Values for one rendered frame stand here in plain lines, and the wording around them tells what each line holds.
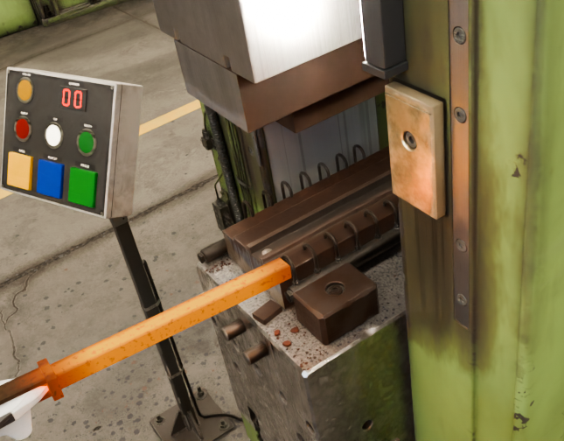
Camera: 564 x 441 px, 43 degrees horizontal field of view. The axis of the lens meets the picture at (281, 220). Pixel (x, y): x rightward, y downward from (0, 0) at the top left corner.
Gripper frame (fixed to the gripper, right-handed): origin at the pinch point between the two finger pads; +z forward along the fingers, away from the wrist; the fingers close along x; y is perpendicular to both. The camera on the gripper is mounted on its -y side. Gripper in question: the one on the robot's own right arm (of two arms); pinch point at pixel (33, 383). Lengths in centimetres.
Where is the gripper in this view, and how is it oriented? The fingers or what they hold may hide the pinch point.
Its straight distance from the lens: 98.9
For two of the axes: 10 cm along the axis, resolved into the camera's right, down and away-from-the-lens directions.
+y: 1.4, 8.2, 5.6
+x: 5.4, 4.1, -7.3
